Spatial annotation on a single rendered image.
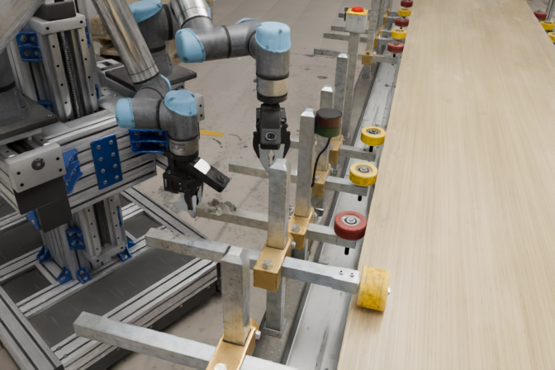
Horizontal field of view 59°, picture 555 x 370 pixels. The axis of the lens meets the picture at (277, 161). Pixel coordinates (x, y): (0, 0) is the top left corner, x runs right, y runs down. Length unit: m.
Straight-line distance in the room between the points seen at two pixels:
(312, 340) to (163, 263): 1.00
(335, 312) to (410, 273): 0.34
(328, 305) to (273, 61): 0.70
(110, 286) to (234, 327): 1.31
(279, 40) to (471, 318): 0.68
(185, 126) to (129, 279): 1.05
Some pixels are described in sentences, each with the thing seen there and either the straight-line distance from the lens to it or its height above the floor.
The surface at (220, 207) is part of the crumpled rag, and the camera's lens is 1.32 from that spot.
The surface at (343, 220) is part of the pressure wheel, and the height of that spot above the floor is 0.91.
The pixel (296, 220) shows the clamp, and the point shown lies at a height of 0.87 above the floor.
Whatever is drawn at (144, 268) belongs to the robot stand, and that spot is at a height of 0.21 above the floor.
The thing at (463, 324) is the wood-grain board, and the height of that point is 0.90.
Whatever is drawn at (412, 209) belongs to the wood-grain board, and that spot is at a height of 0.90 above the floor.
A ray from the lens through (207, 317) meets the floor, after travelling 2.21.
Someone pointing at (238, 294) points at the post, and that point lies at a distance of 0.78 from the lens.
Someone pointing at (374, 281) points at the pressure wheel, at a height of 0.98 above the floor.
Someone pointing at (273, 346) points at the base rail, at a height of 0.70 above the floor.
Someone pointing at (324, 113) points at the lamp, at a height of 1.17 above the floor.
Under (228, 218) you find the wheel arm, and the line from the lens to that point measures 1.32.
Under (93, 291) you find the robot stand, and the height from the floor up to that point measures 0.21.
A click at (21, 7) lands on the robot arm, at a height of 1.38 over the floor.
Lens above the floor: 1.65
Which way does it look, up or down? 31 degrees down
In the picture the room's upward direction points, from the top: 2 degrees clockwise
